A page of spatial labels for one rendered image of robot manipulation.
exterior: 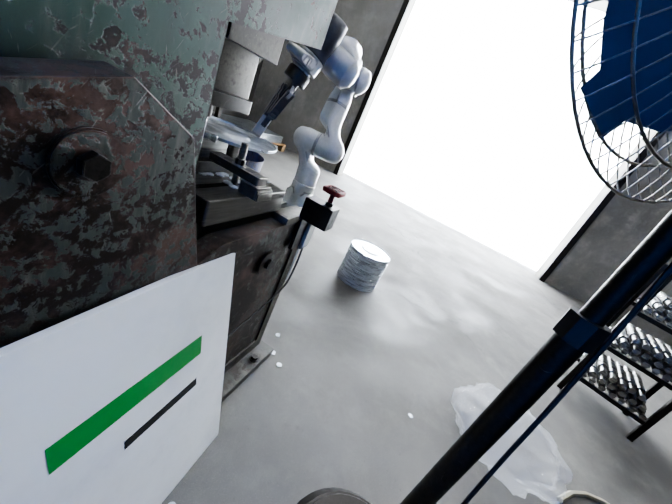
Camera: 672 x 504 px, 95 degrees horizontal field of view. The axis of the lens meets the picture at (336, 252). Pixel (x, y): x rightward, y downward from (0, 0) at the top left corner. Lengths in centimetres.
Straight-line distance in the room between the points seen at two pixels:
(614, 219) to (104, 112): 555
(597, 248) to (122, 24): 556
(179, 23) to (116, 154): 21
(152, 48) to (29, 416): 49
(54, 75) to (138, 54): 15
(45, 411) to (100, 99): 40
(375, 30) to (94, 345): 557
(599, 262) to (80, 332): 564
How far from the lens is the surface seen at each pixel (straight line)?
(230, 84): 84
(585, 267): 569
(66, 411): 61
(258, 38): 84
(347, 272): 206
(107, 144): 44
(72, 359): 57
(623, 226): 568
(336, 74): 114
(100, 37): 51
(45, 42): 48
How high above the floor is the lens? 96
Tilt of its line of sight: 23 degrees down
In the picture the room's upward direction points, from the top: 25 degrees clockwise
